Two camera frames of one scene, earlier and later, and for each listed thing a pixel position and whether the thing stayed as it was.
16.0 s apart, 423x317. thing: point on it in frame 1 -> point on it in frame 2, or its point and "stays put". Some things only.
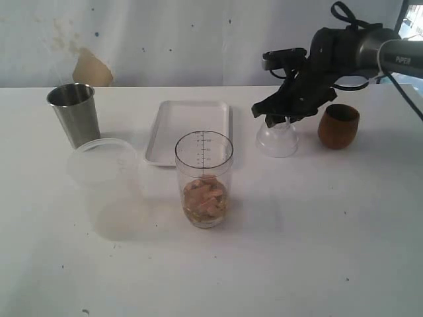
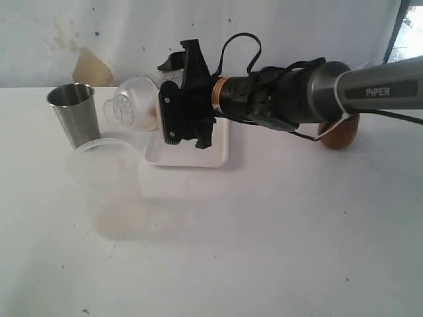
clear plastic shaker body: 204,159 -> 153,115
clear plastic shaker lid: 278,140 -> 135,104
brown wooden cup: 338,125 stays put
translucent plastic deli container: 110,173 stays put
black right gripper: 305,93 -> 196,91
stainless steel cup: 75,105 stays put
